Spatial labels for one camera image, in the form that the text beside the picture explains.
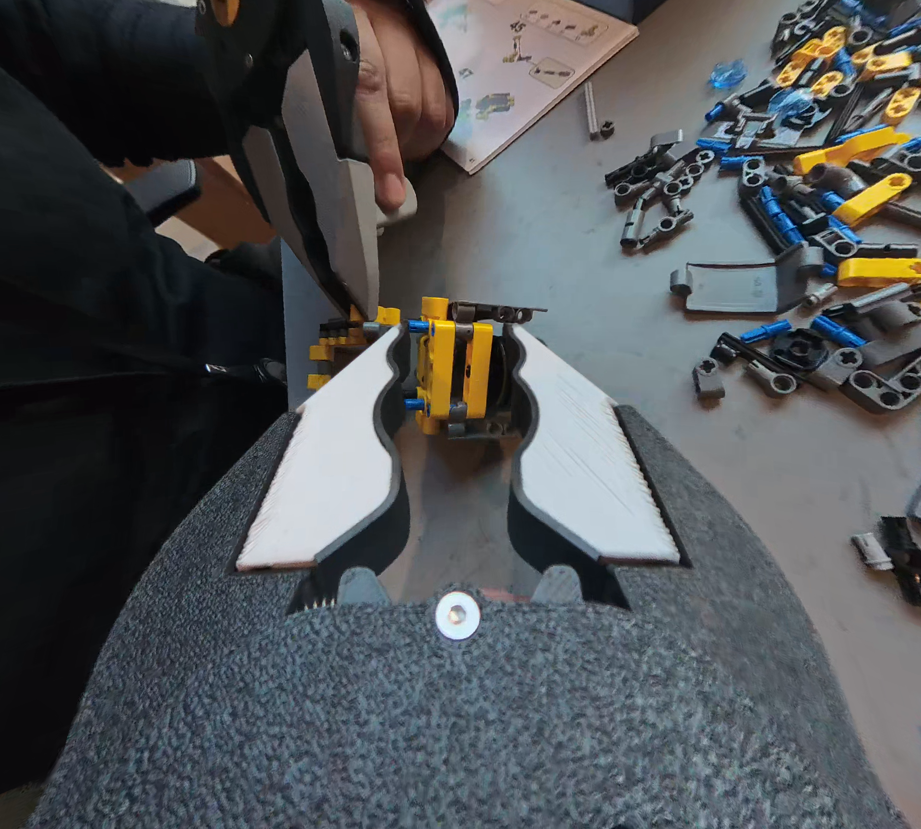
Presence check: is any black strap with metal buckle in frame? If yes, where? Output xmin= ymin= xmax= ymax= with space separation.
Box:
xmin=201 ymin=355 xmax=285 ymax=385

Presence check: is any grey desk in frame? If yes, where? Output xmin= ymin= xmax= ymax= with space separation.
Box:
xmin=281 ymin=0 xmax=921 ymax=816

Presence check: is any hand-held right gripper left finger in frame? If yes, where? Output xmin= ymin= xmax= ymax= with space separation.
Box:
xmin=236 ymin=324 xmax=413 ymax=571

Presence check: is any small grey connector brick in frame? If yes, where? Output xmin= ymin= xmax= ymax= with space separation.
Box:
xmin=692 ymin=357 xmax=728 ymax=402

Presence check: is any grey axle rod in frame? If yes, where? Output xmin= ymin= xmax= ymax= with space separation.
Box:
xmin=583 ymin=81 xmax=614 ymax=141

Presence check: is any white instruction booklet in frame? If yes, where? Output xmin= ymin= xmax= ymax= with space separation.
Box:
xmin=389 ymin=0 xmax=640 ymax=175

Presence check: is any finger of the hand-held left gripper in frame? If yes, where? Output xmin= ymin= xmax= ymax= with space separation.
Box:
xmin=241 ymin=122 xmax=355 ymax=310
xmin=283 ymin=48 xmax=384 ymax=320

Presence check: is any person's left hand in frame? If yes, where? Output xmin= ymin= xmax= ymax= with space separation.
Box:
xmin=345 ymin=0 xmax=458 ymax=213

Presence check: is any pile of loose building bricks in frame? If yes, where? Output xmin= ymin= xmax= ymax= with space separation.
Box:
xmin=604 ymin=0 xmax=921 ymax=413

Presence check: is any person's left forearm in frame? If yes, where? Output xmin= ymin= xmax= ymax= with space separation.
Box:
xmin=0 ymin=0 xmax=238 ymax=168

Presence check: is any grey curved panel brick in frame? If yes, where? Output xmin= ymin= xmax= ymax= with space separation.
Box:
xmin=669 ymin=242 xmax=825 ymax=315

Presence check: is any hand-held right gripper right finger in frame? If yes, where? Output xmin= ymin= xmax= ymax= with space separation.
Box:
xmin=508 ymin=325 xmax=682 ymax=564

